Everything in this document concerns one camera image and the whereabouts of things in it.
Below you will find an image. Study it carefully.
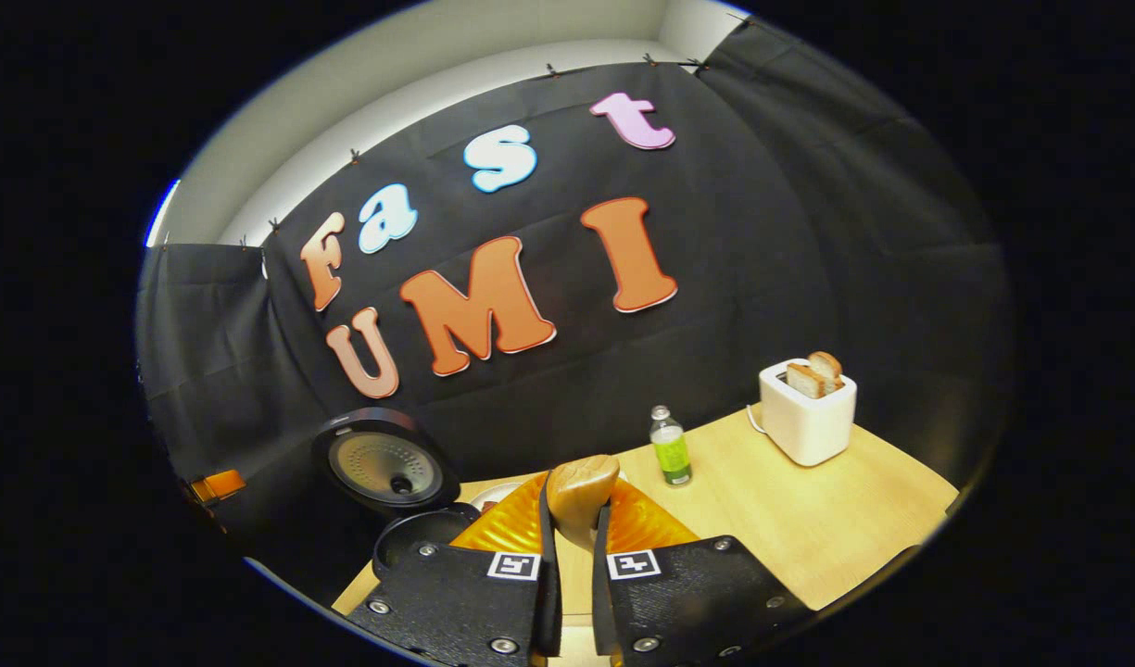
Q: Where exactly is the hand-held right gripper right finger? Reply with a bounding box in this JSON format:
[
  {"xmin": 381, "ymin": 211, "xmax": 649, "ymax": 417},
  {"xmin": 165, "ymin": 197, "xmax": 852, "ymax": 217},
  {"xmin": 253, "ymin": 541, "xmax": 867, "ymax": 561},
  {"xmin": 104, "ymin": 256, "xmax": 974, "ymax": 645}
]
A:
[{"xmin": 593, "ymin": 480, "xmax": 816, "ymax": 667}]

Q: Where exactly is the white toaster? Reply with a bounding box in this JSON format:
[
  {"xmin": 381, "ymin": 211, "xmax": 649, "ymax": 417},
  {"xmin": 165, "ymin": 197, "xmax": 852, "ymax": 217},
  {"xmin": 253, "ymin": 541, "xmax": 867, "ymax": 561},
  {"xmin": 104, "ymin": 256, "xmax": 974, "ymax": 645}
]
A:
[{"xmin": 759, "ymin": 357, "xmax": 858, "ymax": 467}]

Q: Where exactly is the green drink bottle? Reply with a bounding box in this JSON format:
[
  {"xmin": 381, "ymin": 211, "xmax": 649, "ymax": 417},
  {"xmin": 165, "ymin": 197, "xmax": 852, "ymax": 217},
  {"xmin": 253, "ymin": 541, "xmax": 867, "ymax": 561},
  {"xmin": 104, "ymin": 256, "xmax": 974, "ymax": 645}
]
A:
[{"xmin": 649, "ymin": 405, "xmax": 693, "ymax": 487}]

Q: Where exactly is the wooden spoon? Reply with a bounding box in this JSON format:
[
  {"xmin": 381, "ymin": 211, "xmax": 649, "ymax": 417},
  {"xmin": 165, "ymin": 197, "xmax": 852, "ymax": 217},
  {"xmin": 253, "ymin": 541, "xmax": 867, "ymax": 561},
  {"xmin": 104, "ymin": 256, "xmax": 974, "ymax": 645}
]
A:
[{"xmin": 546, "ymin": 454, "xmax": 621, "ymax": 557}]

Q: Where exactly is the black backdrop cloth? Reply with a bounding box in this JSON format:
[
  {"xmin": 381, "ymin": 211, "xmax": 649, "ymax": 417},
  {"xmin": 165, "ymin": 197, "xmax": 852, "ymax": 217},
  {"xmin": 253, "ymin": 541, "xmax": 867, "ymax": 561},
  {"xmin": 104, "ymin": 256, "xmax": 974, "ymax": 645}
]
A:
[{"xmin": 136, "ymin": 14, "xmax": 1015, "ymax": 603}]

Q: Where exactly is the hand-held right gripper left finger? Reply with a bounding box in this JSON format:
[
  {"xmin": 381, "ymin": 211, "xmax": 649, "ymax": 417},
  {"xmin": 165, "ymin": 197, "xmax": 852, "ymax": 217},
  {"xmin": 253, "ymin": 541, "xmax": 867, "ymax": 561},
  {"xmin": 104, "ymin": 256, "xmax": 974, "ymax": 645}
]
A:
[{"xmin": 345, "ymin": 471, "xmax": 563, "ymax": 667}]

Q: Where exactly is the white round plate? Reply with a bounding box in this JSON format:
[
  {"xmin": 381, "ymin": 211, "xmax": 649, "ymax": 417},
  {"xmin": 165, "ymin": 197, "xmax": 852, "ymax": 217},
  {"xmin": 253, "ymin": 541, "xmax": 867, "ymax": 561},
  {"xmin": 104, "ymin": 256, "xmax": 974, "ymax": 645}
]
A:
[{"xmin": 470, "ymin": 481, "xmax": 533, "ymax": 513}]

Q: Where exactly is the black rice cooker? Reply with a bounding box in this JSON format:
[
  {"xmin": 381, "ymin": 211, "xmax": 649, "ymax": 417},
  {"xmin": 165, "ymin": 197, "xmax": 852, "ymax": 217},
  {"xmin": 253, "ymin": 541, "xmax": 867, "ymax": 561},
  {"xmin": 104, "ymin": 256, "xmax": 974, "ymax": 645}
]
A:
[{"xmin": 312, "ymin": 408, "xmax": 483, "ymax": 580}]

